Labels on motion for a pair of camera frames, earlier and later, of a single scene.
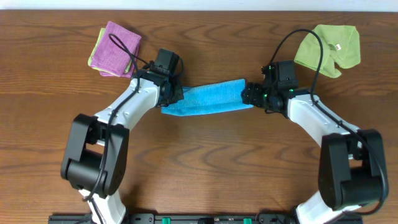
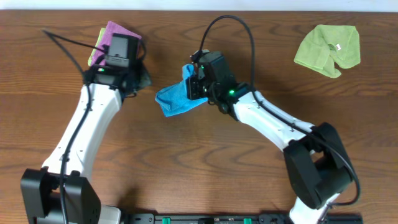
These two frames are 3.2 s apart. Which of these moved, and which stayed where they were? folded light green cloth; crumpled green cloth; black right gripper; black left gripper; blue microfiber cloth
Moved: black left gripper; blue microfiber cloth; black right gripper
Stayed: crumpled green cloth; folded light green cloth
